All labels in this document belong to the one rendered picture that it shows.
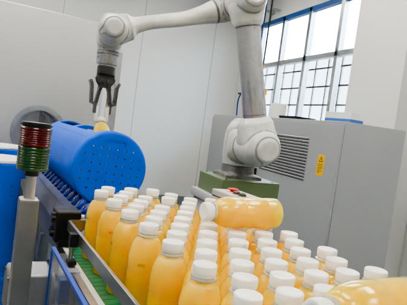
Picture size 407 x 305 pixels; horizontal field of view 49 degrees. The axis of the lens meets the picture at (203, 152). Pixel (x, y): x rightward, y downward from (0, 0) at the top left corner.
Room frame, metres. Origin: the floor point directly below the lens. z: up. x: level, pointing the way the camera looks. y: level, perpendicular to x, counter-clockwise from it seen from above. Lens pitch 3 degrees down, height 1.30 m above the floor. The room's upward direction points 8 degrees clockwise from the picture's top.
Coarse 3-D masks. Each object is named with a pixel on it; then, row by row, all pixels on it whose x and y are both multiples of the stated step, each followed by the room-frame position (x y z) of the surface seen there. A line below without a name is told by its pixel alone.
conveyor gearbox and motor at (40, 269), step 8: (8, 264) 1.17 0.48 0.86; (32, 264) 1.19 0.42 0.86; (40, 264) 1.20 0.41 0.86; (8, 272) 1.13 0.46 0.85; (32, 272) 1.14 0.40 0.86; (40, 272) 1.14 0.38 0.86; (8, 280) 1.10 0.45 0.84; (32, 280) 1.12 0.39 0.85; (40, 280) 1.13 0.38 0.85; (32, 288) 1.12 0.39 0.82; (40, 288) 1.13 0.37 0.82; (32, 296) 1.12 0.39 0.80; (40, 296) 1.13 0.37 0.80; (32, 304) 1.12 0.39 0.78; (40, 304) 1.13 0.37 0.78
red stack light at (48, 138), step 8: (24, 128) 0.89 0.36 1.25; (32, 128) 0.89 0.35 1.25; (40, 128) 0.90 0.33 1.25; (24, 136) 0.89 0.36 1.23; (32, 136) 0.89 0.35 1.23; (40, 136) 0.90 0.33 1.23; (48, 136) 0.91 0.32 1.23; (24, 144) 0.89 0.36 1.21; (32, 144) 0.89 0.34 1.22; (40, 144) 0.90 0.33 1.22; (48, 144) 0.92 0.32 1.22
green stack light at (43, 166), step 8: (24, 152) 0.89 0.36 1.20; (32, 152) 0.89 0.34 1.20; (40, 152) 0.90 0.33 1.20; (48, 152) 0.92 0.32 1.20; (16, 160) 0.90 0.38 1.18; (24, 160) 0.89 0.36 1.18; (32, 160) 0.89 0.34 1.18; (40, 160) 0.90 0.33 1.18; (48, 160) 0.92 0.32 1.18; (16, 168) 0.90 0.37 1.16; (24, 168) 0.89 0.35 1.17; (32, 168) 0.89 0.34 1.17; (40, 168) 0.90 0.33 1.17
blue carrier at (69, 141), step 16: (64, 128) 2.05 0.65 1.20; (80, 128) 1.88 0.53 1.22; (64, 144) 1.80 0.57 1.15; (80, 144) 1.62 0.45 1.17; (96, 144) 1.62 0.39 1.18; (112, 144) 1.65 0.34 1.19; (128, 144) 1.68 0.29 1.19; (64, 160) 1.71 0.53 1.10; (80, 160) 1.60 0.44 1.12; (96, 160) 1.62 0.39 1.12; (112, 160) 1.65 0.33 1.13; (128, 160) 1.68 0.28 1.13; (144, 160) 1.71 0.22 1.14; (64, 176) 1.75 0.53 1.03; (80, 176) 1.60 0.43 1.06; (96, 176) 1.63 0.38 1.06; (112, 176) 1.66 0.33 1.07; (144, 176) 1.72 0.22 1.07; (80, 192) 1.60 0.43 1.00
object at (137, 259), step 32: (128, 224) 0.97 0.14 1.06; (192, 224) 1.07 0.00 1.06; (128, 256) 0.87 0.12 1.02; (160, 256) 0.77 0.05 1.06; (192, 256) 0.81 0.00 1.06; (224, 256) 0.84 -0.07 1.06; (256, 256) 0.87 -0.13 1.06; (288, 256) 0.89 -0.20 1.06; (128, 288) 0.86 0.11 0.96; (160, 288) 0.75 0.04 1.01; (192, 288) 0.65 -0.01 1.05; (224, 288) 0.69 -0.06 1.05
